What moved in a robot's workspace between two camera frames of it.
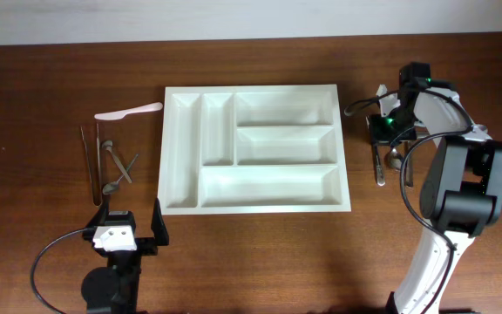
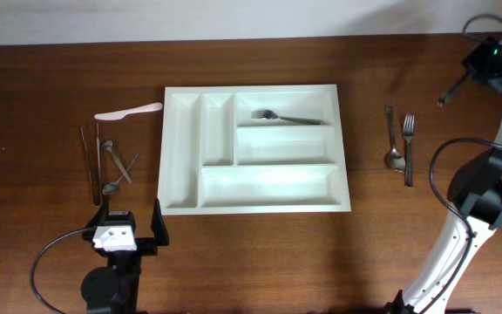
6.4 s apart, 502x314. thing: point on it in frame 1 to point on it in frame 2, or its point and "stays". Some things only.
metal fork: [381, 176] to [269, 114]
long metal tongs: [90, 167] stays
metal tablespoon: [396, 160] stays
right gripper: [380, 137] to [472, 59]
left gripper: [148, 244] stays
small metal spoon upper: [107, 145] stays
